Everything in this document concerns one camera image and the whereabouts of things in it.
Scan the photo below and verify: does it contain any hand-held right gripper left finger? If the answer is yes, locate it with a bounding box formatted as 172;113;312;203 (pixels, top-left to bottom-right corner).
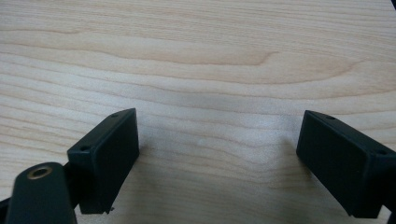
66;107;140;216

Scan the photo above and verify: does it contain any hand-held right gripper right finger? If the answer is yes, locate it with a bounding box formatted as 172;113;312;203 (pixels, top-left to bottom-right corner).
295;109;396;219

